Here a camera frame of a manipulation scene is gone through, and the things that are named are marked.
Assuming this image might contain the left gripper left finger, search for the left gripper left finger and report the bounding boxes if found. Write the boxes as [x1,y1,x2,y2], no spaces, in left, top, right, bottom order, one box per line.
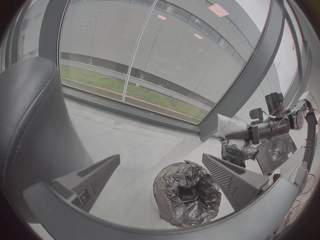
[51,154,121,212]

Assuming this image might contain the black plastic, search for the black plastic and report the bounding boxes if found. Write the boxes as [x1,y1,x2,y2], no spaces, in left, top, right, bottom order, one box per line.
[219,138,259,168]

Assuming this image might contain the white trash bin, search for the white trash bin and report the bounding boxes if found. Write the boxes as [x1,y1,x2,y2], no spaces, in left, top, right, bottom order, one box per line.
[149,193,163,216]

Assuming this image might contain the window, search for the window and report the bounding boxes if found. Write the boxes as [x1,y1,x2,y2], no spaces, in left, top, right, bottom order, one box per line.
[5,0,313,142]

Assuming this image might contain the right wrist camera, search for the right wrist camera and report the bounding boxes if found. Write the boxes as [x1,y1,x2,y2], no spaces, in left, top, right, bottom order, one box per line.
[249,108,263,121]

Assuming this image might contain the clear printed wrapper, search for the clear printed wrapper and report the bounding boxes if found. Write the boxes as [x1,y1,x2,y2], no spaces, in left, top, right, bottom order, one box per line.
[217,113,248,149]

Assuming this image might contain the dark grey round chair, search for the dark grey round chair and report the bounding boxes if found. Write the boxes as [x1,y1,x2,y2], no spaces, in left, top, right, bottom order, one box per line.
[0,57,97,224]

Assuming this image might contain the black plastic bag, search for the black plastic bag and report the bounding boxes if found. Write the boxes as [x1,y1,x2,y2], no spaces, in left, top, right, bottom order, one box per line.
[153,160,222,228]

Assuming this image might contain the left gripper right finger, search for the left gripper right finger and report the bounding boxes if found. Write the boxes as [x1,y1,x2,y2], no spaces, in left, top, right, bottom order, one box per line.
[201,153,270,212]

